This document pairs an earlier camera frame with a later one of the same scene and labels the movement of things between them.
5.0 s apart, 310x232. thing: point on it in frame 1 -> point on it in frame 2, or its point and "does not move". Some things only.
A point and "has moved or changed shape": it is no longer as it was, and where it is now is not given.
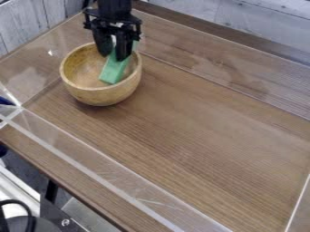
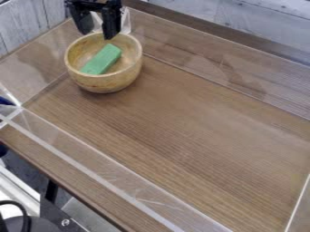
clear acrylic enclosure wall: (192, 130) does not move
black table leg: (51, 191) does not move
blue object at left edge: (6, 101) does not move
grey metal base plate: (58, 217) does not move
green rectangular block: (114, 67) -> (102, 60)
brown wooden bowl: (81, 70) has moved or changed shape
